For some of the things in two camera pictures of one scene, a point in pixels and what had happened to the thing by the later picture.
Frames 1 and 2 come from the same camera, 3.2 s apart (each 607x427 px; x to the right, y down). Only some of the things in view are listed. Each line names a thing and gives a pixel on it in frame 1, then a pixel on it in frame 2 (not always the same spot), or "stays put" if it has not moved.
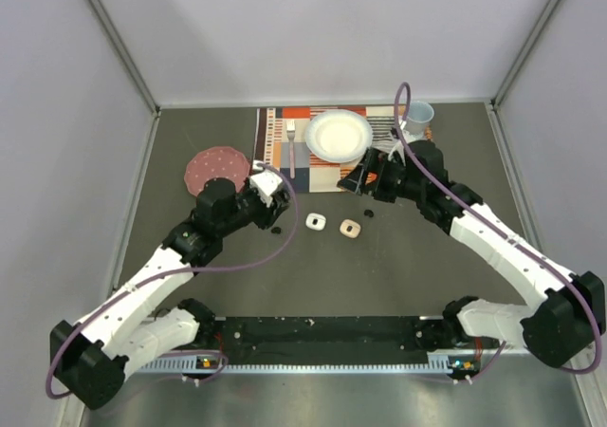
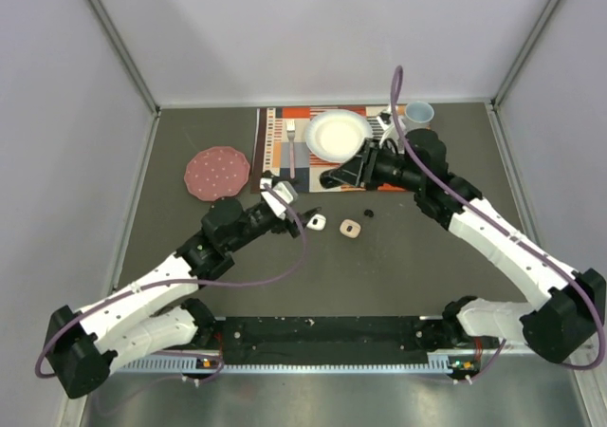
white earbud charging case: [315, 221] stays put
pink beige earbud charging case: [350, 228] stays put
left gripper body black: [268, 214] -> [285, 225]
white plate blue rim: [339, 136] stays put
